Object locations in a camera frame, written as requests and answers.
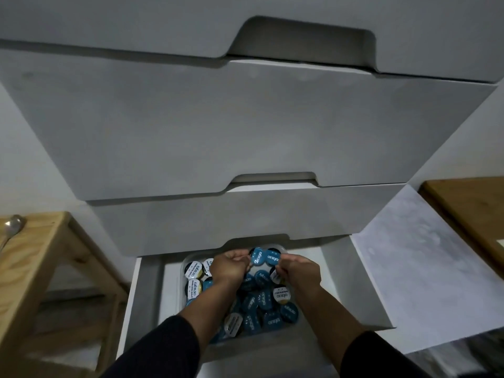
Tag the person's left hand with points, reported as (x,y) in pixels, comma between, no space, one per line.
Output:
(230,267)

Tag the person's right hand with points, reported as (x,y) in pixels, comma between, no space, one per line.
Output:
(301,273)

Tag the person's right fingers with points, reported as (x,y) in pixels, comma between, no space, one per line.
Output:
(282,265)

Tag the person's left fingers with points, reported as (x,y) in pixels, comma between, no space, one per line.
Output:
(242,259)

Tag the blue lid coffee capsule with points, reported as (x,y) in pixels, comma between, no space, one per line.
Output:
(257,257)
(273,257)

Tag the person's left forearm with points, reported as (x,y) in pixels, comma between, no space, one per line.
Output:
(197,314)

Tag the person's right forearm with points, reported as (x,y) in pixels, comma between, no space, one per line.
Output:
(334,326)

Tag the pile of coffee capsules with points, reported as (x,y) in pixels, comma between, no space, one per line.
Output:
(263,301)

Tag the short white drawer front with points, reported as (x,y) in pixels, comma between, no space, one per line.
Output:
(204,224)

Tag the open white drawer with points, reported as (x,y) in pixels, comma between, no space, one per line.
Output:
(350,287)

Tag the white plastic container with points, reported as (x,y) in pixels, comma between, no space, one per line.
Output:
(252,350)

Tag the tall white drawer front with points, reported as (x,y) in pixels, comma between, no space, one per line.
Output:
(236,125)

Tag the white drawer cabinet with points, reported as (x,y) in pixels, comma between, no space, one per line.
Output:
(417,271)

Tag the dark wooden table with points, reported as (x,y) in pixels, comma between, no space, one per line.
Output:
(468,208)

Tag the light wooden table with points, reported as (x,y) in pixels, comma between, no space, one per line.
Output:
(35,263)

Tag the metal spoon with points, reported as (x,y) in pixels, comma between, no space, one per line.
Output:
(12,226)

